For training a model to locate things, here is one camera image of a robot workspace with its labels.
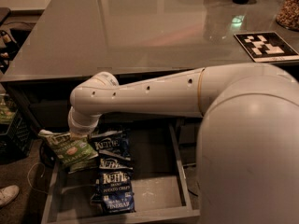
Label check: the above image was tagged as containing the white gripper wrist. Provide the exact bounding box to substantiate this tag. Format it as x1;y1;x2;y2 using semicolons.
68;106;102;140

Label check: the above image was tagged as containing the green jalapeno chip bag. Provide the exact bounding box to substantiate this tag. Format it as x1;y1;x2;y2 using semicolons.
38;130;98;167

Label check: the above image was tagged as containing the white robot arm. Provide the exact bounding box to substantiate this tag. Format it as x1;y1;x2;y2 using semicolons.
68;63;299;224

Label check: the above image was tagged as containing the grey top left drawer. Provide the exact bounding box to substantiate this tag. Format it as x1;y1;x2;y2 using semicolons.
29;100;70;129

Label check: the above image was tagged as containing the rear blue chip bag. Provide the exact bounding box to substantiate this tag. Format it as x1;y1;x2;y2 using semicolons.
90;130;131;160

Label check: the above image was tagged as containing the middle blue chip bag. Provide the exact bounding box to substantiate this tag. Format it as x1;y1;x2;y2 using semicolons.
91;156;133;203

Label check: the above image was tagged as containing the green bag in crate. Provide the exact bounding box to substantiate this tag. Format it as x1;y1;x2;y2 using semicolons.
0;93;17;124

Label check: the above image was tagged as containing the front blue vinegar chip bag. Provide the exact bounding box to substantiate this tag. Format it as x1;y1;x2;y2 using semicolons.
99;170;135;214

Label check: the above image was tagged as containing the open grey middle drawer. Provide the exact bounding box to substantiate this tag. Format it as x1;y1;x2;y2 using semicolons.
41;124;200;224

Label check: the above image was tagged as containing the grey cabinet with counter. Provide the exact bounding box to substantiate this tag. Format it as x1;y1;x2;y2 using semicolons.
2;0;299;213

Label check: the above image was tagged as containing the black plastic crate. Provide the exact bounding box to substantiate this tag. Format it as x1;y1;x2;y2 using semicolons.
0;111;33;159

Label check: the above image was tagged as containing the white shoe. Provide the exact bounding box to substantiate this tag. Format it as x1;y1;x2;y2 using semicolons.
0;185;20;207

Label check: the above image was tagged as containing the black white fiducial marker board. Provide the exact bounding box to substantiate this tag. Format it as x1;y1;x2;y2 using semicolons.
234;32;299;63

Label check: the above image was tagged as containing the glass jar of snacks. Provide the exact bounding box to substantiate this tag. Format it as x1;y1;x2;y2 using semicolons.
276;0;299;31

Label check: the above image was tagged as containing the thin white cable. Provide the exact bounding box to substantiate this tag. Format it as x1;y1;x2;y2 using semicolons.
26;161;50;195

